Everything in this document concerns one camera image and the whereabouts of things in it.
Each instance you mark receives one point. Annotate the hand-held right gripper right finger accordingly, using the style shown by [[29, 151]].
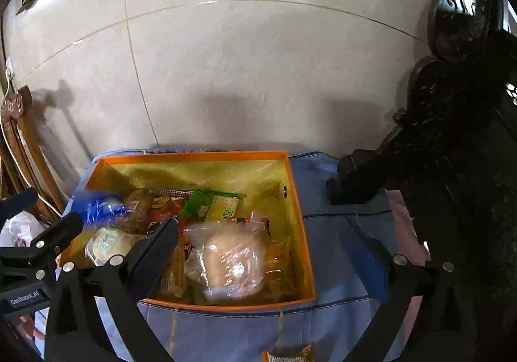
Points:
[[379, 257]]

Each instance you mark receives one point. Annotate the blue denim cloth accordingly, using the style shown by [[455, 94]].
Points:
[[323, 249]]

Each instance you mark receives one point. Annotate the blue snack packet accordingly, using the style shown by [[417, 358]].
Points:
[[99, 208]]

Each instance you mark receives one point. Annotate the yellow snack packet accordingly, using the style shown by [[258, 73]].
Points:
[[175, 273]]

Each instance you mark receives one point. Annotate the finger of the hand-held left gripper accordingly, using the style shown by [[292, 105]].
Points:
[[16, 202], [60, 231]]

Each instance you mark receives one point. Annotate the clear bag of bread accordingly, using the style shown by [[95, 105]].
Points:
[[230, 261]]

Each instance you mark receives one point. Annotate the red snack packet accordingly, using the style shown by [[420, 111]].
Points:
[[165, 218]]

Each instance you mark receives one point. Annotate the white plastic bag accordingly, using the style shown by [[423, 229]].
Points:
[[20, 228]]

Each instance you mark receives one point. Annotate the dark carved wooden furniture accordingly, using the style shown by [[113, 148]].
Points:
[[460, 144]]

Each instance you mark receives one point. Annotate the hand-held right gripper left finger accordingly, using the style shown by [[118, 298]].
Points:
[[161, 241]]

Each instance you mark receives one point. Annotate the white wall socket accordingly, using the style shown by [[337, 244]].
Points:
[[9, 65]]

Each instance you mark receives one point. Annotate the orange cardboard box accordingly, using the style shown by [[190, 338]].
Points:
[[250, 184]]

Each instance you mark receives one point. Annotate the carved wooden chair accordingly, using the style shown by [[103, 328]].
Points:
[[20, 152]]

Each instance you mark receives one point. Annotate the green snack packet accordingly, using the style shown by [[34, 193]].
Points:
[[210, 204]]

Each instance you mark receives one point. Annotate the checkered snack packet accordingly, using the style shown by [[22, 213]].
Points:
[[171, 196]]

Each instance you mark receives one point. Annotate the pink cloth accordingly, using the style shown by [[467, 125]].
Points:
[[408, 233]]

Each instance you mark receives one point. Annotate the brown cookie packet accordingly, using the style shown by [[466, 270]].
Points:
[[135, 210]]

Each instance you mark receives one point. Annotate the orange foil packet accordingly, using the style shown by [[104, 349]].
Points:
[[286, 354]]

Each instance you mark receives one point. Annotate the round white green packet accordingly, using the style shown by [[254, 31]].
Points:
[[109, 245]]

